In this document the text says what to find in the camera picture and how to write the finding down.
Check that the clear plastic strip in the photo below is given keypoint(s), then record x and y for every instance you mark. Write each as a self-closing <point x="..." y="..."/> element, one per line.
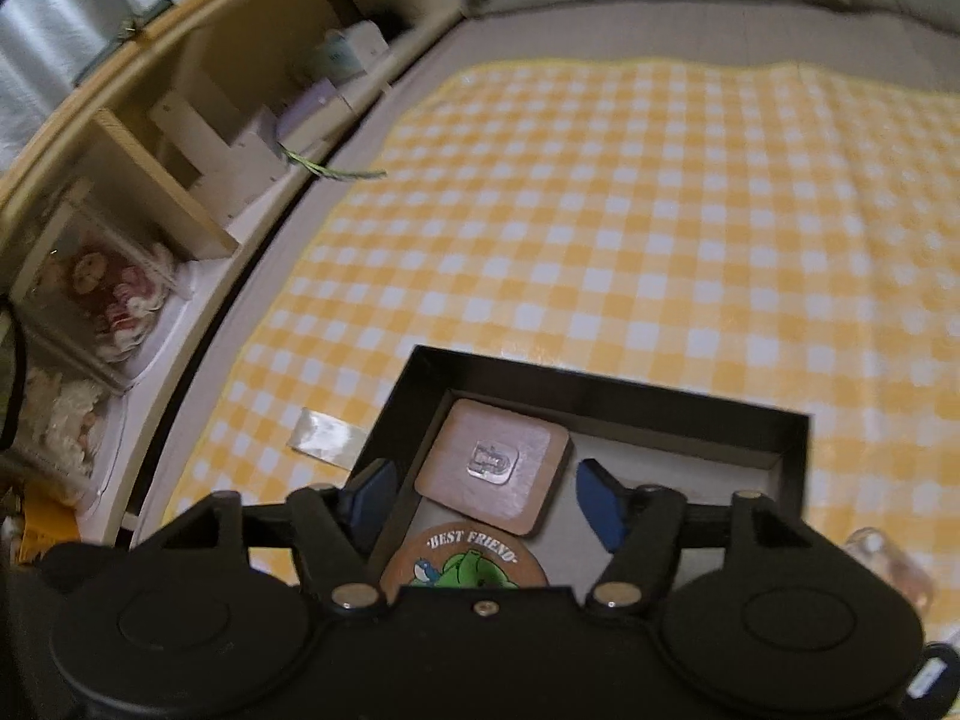
<point x="326" y="439"/>

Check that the clear glass container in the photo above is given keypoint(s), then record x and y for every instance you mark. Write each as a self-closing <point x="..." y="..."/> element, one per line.
<point x="892" y="570"/>

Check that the white tissue box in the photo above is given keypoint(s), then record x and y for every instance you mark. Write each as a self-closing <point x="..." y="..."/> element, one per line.
<point x="352" y="52"/>

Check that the clear plastic hook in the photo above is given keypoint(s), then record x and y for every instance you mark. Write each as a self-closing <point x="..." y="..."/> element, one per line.
<point x="491" y="461"/>

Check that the purple book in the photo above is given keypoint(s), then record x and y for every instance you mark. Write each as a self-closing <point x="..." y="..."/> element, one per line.
<point x="315" y="101"/>

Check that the black cardboard box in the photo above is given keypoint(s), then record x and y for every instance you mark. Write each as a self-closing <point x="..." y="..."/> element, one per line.
<point x="600" y="397"/>

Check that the square wooden coaster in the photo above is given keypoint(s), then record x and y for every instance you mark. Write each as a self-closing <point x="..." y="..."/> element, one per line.
<point x="450" y="465"/>

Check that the glass jar with black lid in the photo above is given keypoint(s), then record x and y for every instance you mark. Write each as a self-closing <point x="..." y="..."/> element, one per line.
<point x="937" y="679"/>

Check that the green ribbon bookmark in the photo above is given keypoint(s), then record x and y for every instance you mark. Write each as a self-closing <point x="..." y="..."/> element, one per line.
<point x="337" y="174"/>

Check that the white wooden stand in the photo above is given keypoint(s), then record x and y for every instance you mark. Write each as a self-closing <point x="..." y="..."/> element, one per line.
<point x="240" y="165"/>

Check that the doll in red dress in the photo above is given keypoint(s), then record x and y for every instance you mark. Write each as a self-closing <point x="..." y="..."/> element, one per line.
<point x="97" y="292"/>

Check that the round coaster with green print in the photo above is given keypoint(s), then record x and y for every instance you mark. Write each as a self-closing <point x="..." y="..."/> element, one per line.
<point x="465" y="562"/>

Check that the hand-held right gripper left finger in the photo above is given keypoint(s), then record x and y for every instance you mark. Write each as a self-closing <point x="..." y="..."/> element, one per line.
<point x="371" y="499"/>

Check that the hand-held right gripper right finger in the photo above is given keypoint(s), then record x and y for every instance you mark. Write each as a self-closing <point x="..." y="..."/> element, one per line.
<point x="600" y="499"/>

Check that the yellow checkered blanket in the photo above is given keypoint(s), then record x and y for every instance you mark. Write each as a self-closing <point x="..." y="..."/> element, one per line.
<point x="600" y="240"/>

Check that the clear display case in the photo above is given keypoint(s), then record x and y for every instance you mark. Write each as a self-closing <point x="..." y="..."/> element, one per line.
<point x="52" y="225"/>

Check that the doll in white dress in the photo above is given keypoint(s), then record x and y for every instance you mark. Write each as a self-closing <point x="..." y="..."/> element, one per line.
<point x="64" y="420"/>

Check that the wooden headboard shelf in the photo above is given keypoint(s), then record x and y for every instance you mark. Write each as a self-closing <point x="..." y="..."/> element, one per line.
<point x="225" y="52"/>

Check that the yellow box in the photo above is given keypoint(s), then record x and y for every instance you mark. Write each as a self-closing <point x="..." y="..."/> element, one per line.
<point x="36" y="525"/>

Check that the grey curtain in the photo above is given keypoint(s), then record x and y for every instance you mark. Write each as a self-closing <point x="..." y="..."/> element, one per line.
<point x="67" y="7"/>

